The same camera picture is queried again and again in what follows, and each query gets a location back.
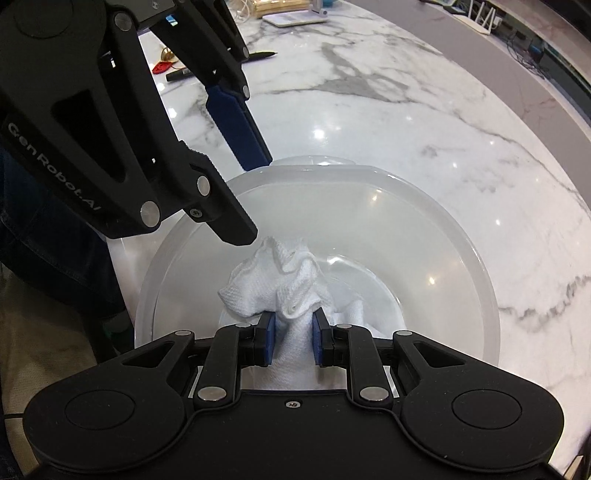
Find translucent plastic bowl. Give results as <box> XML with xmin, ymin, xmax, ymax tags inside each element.
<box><xmin>134</xmin><ymin>154</ymin><xmax>502</xmax><ymax>371</ymax></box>

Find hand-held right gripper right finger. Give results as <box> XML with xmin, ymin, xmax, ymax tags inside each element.
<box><xmin>312</xmin><ymin>309</ymin><xmax>467</xmax><ymax>409</ymax></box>

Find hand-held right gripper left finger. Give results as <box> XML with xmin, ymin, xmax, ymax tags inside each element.
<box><xmin>121</xmin><ymin>311</ymin><xmax>277</xmax><ymax>409</ymax></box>

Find white flat device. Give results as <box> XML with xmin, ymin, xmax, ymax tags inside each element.
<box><xmin>262</xmin><ymin>10</ymin><xmax>329</xmax><ymax>28</ymax></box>

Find white cloth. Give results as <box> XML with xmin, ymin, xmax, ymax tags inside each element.
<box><xmin>218</xmin><ymin>236</ymin><xmax>403</xmax><ymax>393</ymax></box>

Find red charm with gold bell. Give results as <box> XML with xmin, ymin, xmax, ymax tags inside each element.
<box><xmin>152</xmin><ymin>46</ymin><xmax>179</xmax><ymax>75</ymax></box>

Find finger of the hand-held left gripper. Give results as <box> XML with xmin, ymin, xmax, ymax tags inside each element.
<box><xmin>0</xmin><ymin>4</ymin><xmax>260</xmax><ymax>247</ymax></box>
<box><xmin>151</xmin><ymin>0</ymin><xmax>274</xmax><ymax>171</ymax></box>

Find white router with antennas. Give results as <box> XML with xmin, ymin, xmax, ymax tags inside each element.
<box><xmin>456</xmin><ymin>0</ymin><xmax>498</xmax><ymax>36</ymax></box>

